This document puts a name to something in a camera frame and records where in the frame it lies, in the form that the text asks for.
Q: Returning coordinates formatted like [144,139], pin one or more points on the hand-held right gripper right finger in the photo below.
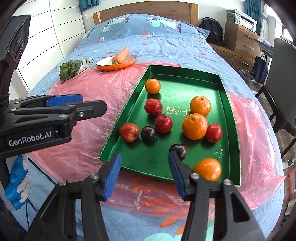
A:
[177,176]

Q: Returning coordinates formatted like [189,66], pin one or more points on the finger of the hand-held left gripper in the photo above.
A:
[62,100]
[92,109]

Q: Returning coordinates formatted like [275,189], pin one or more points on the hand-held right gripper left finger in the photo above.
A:
[113,176]

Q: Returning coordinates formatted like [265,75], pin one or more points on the dark purple plum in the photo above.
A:
[180,149]
[149,134]

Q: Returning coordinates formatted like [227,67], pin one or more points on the small red apple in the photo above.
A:
[129,132]
[153,106]
[163,123]
[213,132]

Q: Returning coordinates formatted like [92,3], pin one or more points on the large orange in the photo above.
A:
[194,126]

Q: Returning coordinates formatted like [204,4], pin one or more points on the green rectangular tray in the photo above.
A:
[185,85]

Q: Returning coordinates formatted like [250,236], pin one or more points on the person's left forearm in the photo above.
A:
[7,219]

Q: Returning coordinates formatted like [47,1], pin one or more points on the person's left hand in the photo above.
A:
[18,183]

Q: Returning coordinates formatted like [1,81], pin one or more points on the pink plastic sheet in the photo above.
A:
[92,81]

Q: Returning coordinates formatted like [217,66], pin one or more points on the whole green bok choy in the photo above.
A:
[68,69]

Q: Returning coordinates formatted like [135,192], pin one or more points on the patterned white plate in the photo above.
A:
[87,63]

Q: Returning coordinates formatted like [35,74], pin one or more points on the orange oval dish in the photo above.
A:
[107,65]

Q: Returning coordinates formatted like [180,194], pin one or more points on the carrot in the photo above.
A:
[120,56]

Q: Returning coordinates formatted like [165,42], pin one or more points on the white wardrobe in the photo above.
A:
[57,27]

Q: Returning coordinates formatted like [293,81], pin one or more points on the teal curtain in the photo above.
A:
[253,7]
[89,4]

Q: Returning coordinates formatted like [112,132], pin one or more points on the wooden headboard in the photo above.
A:
[161,10]

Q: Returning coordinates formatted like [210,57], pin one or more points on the mesh waste basket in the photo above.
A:
[246,77]

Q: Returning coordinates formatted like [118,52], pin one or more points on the dark blue bag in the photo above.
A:
[260,67]

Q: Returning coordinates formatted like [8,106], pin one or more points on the black backpack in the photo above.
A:
[212,30]

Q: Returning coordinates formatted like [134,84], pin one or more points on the wooden dresser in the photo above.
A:
[242,44]

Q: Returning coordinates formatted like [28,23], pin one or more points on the grey office chair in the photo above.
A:
[285,69]

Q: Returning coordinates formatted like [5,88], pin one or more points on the desk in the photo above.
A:
[266,44]

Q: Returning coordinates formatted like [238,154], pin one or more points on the white printer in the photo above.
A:
[248,20]

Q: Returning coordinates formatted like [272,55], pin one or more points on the window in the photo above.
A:
[277,20]

